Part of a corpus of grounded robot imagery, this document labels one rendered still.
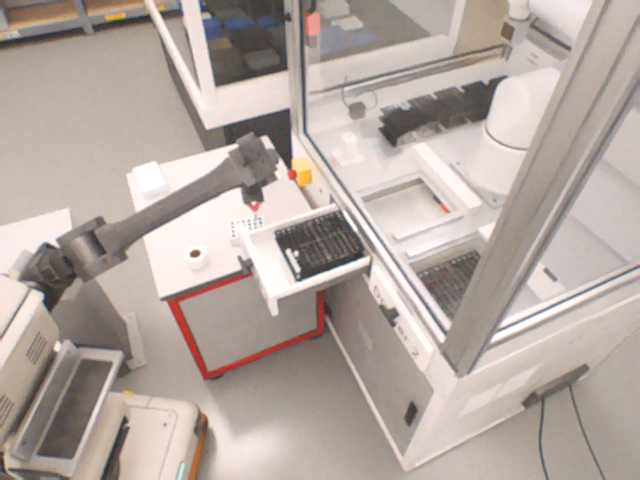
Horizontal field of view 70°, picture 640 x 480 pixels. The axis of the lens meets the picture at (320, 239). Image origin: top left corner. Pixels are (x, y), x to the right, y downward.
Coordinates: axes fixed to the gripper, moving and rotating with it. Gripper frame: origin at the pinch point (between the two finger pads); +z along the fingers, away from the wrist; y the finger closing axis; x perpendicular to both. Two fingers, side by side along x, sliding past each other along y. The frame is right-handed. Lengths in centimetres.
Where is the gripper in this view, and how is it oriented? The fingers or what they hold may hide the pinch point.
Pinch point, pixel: (254, 208)
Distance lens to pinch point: 154.2
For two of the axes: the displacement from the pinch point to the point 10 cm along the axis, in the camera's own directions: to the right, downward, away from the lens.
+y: -2.4, -7.5, 6.2
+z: 0.1, 6.3, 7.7
